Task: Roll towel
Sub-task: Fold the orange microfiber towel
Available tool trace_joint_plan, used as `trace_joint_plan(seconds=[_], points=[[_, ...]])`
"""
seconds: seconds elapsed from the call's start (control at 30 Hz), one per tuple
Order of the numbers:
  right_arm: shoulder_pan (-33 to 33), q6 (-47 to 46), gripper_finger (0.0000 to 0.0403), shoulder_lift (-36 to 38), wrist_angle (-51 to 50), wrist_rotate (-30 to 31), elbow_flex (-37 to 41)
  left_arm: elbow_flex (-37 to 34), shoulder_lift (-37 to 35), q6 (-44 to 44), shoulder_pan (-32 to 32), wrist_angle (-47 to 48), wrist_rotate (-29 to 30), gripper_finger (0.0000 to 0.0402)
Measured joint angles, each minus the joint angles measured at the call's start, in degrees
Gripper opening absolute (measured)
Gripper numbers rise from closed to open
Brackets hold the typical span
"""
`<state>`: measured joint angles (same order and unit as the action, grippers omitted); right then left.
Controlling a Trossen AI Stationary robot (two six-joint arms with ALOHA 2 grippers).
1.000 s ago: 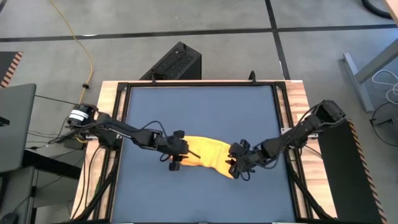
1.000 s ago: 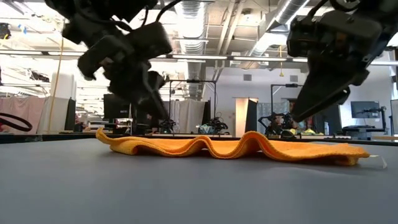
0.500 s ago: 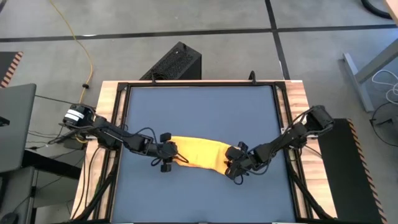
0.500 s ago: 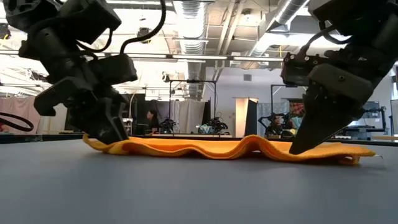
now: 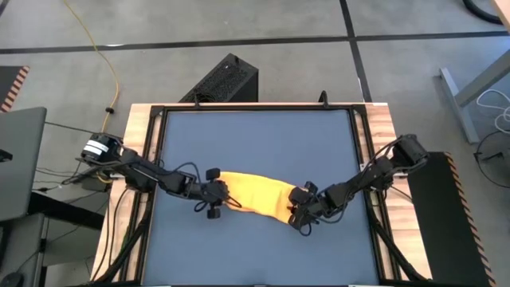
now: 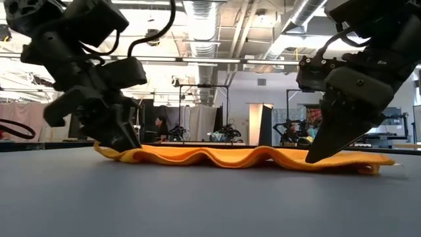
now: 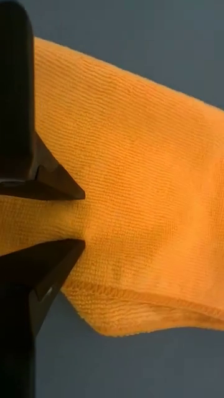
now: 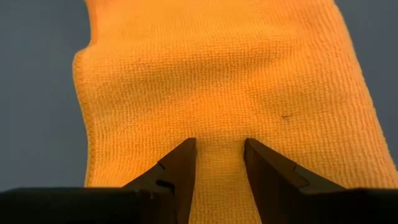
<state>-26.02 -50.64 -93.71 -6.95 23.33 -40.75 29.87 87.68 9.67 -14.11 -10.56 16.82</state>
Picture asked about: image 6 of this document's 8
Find black metal rig frame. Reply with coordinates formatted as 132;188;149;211
178;84;230;143

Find black upright panel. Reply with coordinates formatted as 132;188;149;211
259;105;273;147

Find pink curtain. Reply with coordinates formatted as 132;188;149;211
0;101;50;143

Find small dark monitor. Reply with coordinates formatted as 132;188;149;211
383;107;403;126

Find long strip ceiling light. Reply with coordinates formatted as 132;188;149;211
136;56;300;66

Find person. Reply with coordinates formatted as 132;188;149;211
154;115;170;143

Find orange microfibre towel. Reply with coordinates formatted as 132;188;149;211
93;141;406;175

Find black cable loop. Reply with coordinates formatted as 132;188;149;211
0;118;36;140

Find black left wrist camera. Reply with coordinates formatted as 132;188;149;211
97;56;148;90

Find black ceiling dome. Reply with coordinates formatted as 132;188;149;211
144;28;161;47

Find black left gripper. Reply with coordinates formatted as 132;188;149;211
21;31;142;153

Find grey curtain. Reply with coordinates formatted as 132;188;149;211
153;105;191;141

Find lit beige pillar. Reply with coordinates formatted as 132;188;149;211
249;103;274;146

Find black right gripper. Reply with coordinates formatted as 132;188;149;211
305;49;418;165

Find silver smooth ceiling duct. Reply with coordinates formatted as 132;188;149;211
262;0;328;62

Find white curtain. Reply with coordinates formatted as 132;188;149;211
189;105;218;142

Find narrow black panel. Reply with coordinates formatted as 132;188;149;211
68;113;83;139

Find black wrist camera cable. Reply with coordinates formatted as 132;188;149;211
126;0;177;59

